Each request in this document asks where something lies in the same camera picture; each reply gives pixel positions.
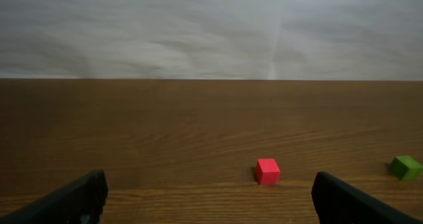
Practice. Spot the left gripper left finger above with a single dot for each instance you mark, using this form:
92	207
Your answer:
76	201

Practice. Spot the green cube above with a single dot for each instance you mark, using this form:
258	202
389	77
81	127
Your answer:
406	167

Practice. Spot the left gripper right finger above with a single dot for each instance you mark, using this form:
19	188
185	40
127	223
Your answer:
343	204

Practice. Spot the red cube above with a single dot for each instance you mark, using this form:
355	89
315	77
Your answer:
267	171

